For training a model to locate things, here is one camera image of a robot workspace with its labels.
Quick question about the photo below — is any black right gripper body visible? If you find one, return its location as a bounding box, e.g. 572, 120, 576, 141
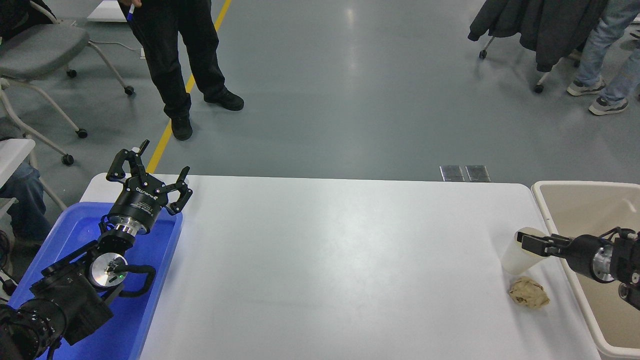
566, 233, 602, 279

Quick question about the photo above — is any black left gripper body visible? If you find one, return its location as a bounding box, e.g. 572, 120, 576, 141
110, 174, 171, 227

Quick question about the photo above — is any white paper cup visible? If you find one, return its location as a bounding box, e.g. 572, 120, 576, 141
501, 227, 550, 276

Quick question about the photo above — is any large pale plastic bin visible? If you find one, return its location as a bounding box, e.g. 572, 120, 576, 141
531, 180, 640, 360

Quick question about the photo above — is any crumpled tan paper ball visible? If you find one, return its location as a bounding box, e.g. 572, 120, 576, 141
509, 277, 551, 310

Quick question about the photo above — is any silver floor socket plate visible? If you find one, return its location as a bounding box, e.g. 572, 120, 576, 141
465, 165, 491, 183
439, 165, 466, 183

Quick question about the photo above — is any blue plastic tray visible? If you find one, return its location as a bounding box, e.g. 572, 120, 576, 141
7, 201, 184, 360

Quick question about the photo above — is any person in black trousers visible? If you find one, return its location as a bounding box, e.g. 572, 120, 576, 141
117, 0, 245, 141

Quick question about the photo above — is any seated person in jeans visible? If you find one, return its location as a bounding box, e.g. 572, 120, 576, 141
0, 161, 54, 247

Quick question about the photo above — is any white side table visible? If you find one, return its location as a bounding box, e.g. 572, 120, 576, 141
0, 138, 67, 213

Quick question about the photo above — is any grey wheeled chair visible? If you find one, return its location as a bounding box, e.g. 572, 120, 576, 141
0, 0, 135, 167

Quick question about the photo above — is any flat white board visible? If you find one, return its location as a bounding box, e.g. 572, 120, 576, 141
86, 0, 124, 23

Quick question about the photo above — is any white-framed wheeled chair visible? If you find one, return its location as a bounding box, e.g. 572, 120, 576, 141
478, 35, 584, 94

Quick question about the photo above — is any black garment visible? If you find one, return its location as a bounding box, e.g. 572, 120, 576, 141
0, 0, 57, 43

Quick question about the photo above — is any person in light jeans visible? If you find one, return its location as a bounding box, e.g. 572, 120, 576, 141
566, 0, 640, 117

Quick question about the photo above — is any dark grey jacket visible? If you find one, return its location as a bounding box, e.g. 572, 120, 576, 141
467, 0, 609, 73

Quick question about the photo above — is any white floor cable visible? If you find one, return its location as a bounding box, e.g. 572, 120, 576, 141
92, 40, 143, 53

